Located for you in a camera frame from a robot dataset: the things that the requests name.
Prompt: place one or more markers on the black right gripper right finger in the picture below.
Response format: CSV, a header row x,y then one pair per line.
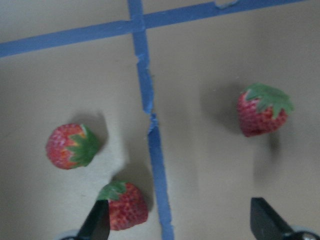
x,y
266,223

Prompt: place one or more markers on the red strawberry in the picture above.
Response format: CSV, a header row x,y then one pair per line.
x,y
72,146
262,109
127,205

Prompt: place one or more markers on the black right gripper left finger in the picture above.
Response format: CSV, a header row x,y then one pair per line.
x,y
97,224

